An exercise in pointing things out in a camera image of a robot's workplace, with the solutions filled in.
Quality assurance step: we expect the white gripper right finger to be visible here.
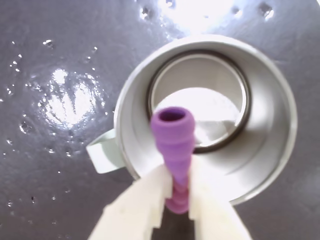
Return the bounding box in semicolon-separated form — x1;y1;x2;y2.
187;157;250;240

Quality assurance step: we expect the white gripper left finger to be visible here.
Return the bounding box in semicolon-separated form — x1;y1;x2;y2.
87;164;176;240

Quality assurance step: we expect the purple ribbed pen grip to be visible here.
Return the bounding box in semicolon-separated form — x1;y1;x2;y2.
150;106;196;216

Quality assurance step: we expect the metal cup with pale handle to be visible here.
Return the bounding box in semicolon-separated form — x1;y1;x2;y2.
85;34;298;206

